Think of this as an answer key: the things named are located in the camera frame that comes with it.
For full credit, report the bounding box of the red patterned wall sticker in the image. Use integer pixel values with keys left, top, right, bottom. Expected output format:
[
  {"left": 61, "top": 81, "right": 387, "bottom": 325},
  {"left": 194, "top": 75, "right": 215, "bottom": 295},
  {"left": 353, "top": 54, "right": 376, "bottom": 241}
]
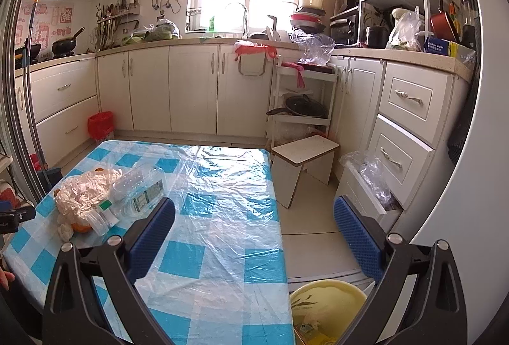
[{"left": 18, "top": 0, "right": 76, "bottom": 51}]

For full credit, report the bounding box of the white kettle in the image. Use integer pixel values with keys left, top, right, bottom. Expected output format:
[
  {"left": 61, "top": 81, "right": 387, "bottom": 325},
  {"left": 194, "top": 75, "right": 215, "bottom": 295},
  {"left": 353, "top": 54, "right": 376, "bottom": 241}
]
[{"left": 266, "top": 15, "right": 282, "bottom": 42}]

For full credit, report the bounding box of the clear plastic cup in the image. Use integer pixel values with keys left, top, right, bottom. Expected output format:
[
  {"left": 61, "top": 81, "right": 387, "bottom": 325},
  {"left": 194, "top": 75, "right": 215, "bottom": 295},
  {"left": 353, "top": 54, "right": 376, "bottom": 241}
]
[{"left": 85, "top": 208, "right": 120, "bottom": 237}]

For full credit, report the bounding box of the black frying pan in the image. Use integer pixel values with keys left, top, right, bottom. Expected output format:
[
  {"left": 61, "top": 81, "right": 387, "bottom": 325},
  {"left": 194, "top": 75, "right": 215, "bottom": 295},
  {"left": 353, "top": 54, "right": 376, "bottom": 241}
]
[{"left": 15, "top": 44, "right": 43, "bottom": 65}]

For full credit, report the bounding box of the cream sink base cabinet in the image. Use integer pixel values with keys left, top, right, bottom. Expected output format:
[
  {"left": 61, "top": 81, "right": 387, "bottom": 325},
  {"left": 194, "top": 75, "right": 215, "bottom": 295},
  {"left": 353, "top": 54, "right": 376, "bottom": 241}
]
[{"left": 95, "top": 40, "right": 279, "bottom": 139}]

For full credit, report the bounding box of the white hanging bag frame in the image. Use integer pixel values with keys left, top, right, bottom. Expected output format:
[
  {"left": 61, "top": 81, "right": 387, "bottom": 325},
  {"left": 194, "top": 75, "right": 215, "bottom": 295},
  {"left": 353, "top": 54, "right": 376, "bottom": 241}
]
[{"left": 238, "top": 58, "right": 266, "bottom": 78}]

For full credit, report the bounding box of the black jar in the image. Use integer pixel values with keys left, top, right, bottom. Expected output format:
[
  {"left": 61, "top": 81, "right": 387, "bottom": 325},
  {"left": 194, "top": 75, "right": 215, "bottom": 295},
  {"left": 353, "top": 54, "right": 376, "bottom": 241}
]
[{"left": 365, "top": 25, "right": 389, "bottom": 49}]

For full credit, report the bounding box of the red saucepan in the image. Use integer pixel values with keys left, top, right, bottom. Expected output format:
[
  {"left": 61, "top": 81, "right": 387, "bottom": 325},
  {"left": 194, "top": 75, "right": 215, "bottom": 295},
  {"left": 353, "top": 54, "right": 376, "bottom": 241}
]
[{"left": 430, "top": 10, "right": 459, "bottom": 44}]

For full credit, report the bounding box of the black toaster oven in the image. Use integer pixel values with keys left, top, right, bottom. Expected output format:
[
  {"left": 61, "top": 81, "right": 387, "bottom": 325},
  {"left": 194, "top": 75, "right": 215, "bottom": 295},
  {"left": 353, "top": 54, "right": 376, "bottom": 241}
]
[{"left": 329, "top": 11, "right": 360, "bottom": 46}]

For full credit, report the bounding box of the crinkled clear plastic bag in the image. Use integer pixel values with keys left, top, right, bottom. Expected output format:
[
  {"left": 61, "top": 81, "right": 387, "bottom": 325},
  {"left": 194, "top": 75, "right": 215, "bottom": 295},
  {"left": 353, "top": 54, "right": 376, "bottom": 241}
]
[
  {"left": 289, "top": 31, "right": 335, "bottom": 65},
  {"left": 339, "top": 153, "right": 392, "bottom": 206}
]

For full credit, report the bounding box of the cream drawer base cabinet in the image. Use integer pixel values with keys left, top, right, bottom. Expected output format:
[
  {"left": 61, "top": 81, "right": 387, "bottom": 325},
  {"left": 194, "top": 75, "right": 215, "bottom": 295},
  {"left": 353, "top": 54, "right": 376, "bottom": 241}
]
[{"left": 330, "top": 48, "right": 474, "bottom": 210}]

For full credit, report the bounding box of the blue cardboard box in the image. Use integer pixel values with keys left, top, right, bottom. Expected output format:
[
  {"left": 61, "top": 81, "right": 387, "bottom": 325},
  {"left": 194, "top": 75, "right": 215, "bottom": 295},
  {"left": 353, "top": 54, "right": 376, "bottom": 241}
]
[{"left": 423, "top": 37, "right": 477, "bottom": 60}]

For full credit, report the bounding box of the bag of green vegetables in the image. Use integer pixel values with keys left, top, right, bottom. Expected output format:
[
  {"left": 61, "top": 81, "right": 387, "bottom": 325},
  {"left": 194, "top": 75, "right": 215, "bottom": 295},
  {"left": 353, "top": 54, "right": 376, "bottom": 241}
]
[{"left": 135, "top": 22, "right": 181, "bottom": 42}]

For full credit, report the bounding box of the blue white checkered tablecloth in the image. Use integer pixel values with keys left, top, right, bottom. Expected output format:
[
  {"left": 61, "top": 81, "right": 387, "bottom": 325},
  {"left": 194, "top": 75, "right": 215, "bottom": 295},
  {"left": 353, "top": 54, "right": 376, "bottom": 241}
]
[{"left": 3, "top": 140, "right": 296, "bottom": 345}]

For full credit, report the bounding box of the white refrigerator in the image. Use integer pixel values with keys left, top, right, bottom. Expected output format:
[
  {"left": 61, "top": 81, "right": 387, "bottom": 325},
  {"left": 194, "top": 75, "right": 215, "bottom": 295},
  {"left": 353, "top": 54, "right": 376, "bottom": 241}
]
[{"left": 409, "top": 0, "right": 509, "bottom": 345}]

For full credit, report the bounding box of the small white stool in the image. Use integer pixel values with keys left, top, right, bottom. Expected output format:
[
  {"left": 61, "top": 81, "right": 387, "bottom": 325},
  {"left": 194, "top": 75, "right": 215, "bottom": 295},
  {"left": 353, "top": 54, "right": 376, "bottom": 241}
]
[{"left": 271, "top": 135, "right": 340, "bottom": 208}]

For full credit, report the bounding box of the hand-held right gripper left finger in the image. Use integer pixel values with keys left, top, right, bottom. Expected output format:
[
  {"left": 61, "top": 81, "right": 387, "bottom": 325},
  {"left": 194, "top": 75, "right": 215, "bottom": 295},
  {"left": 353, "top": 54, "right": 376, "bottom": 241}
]
[{"left": 42, "top": 196, "right": 176, "bottom": 345}]

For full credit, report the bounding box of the red plastic bag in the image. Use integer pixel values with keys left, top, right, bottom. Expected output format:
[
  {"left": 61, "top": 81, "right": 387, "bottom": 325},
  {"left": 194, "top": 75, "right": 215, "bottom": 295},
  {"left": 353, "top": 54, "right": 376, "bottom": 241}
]
[{"left": 234, "top": 43, "right": 278, "bottom": 61}]

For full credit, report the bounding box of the open white drawer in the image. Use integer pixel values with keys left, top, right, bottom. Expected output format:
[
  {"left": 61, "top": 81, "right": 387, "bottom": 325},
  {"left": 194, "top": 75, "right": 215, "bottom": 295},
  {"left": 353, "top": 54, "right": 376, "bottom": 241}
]
[{"left": 336, "top": 162, "right": 404, "bottom": 234}]

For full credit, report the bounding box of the cream stove base cabinet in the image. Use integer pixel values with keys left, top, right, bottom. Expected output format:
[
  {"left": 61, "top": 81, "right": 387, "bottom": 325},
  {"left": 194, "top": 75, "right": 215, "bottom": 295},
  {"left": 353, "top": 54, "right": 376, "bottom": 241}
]
[{"left": 14, "top": 54, "right": 100, "bottom": 171}]

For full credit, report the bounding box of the red waste basket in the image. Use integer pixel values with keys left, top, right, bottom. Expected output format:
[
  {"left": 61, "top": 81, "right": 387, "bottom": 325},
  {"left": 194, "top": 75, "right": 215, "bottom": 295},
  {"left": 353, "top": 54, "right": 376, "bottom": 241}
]
[{"left": 87, "top": 111, "right": 115, "bottom": 141}]

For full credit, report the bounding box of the white plastic bag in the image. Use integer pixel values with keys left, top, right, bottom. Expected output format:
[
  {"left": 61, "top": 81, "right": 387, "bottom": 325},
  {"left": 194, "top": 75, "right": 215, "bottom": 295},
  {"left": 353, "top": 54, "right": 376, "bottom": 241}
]
[{"left": 55, "top": 169, "right": 122, "bottom": 228}]

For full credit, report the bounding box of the black wok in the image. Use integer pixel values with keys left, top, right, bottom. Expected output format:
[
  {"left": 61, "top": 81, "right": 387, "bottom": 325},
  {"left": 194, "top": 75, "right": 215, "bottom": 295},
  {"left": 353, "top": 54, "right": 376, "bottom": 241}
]
[{"left": 52, "top": 27, "right": 86, "bottom": 56}]

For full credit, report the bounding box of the person's left hand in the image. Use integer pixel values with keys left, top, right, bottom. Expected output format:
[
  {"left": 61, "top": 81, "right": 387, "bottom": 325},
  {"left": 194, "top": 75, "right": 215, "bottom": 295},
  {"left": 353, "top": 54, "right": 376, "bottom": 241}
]
[{"left": 0, "top": 269, "right": 16, "bottom": 291}]

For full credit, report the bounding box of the yellow plastic bucket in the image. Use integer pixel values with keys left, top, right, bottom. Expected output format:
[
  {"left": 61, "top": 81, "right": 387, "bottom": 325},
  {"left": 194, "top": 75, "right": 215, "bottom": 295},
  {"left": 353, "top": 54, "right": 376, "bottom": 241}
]
[{"left": 289, "top": 279, "right": 368, "bottom": 345}]

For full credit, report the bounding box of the metal wire dish rack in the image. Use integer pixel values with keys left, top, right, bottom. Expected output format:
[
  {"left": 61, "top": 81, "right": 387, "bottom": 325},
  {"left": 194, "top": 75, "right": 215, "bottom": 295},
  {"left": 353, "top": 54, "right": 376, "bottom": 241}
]
[{"left": 186, "top": 7, "right": 203, "bottom": 32}]

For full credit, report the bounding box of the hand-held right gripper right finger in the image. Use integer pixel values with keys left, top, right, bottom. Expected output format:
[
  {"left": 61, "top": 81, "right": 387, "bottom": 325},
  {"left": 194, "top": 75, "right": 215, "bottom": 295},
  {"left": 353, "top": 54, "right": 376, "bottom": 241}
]
[{"left": 333, "top": 195, "right": 469, "bottom": 345}]

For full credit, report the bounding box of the clear plastic bottle green label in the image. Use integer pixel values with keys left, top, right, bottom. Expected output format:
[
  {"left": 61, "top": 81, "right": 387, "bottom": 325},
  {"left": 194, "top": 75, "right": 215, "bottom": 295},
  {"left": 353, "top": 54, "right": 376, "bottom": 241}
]
[{"left": 109, "top": 165, "right": 165, "bottom": 219}]

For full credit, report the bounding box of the row of hanging utensils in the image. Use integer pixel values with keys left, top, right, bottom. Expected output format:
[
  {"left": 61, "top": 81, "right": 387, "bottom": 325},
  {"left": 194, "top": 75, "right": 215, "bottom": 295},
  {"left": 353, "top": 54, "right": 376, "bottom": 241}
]
[{"left": 94, "top": 0, "right": 141, "bottom": 51}]

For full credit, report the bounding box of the grey metal door frame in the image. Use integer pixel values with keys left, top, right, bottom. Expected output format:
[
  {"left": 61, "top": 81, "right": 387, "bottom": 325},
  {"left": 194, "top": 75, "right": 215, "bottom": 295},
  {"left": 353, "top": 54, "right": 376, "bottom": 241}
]
[{"left": 0, "top": 0, "right": 54, "bottom": 190}]

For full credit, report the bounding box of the white shelf rack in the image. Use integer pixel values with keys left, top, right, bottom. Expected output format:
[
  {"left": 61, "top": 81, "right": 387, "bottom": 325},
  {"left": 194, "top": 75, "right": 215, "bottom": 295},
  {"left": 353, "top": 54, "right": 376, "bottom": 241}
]
[{"left": 268, "top": 56, "right": 338, "bottom": 151}]

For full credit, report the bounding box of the black blender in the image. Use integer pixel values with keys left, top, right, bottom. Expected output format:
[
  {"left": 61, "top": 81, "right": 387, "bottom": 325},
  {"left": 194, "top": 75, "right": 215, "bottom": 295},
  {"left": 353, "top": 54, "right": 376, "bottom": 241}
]
[{"left": 457, "top": 0, "right": 478, "bottom": 48}]

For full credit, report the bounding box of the stack of pans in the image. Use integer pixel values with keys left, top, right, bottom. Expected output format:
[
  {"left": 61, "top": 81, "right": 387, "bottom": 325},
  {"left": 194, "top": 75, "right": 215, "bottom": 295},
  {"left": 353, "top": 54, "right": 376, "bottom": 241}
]
[{"left": 289, "top": 7, "right": 327, "bottom": 36}]

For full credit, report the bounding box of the black pan with lid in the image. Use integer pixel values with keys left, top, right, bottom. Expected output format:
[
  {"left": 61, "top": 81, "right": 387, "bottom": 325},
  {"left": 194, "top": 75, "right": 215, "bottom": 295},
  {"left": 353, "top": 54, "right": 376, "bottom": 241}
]
[{"left": 266, "top": 94, "right": 329, "bottom": 119}]

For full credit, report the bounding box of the chrome sink faucet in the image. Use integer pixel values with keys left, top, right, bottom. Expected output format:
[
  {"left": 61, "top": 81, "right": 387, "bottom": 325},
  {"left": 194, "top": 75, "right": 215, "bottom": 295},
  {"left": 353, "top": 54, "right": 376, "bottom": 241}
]
[{"left": 224, "top": 2, "right": 249, "bottom": 39}]

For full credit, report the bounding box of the clear bag with vegetables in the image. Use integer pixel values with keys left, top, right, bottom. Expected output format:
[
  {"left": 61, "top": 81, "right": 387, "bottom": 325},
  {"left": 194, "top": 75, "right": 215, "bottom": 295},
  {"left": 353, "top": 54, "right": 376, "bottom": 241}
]
[{"left": 387, "top": 7, "right": 423, "bottom": 51}]

